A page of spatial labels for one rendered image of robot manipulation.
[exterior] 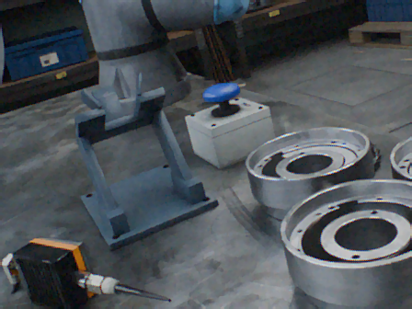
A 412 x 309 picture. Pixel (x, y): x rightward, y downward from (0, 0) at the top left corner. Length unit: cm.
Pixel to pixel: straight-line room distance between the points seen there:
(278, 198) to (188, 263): 8
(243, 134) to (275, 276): 22
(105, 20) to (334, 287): 62
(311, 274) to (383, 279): 4
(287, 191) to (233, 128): 16
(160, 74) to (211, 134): 32
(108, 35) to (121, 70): 6
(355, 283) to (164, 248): 19
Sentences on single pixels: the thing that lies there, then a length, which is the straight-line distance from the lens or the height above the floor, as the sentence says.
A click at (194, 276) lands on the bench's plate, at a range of 42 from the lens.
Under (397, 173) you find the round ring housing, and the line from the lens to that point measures 41.
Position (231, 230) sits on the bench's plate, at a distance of 46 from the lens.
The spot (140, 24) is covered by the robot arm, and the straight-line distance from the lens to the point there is 85.
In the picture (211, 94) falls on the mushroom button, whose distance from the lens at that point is 58.
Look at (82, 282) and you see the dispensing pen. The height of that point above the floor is 82.
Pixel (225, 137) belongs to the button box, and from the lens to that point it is 57.
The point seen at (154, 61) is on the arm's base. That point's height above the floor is 87.
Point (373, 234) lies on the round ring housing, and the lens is 39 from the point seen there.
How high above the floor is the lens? 102
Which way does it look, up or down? 18 degrees down
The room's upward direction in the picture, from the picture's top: 12 degrees counter-clockwise
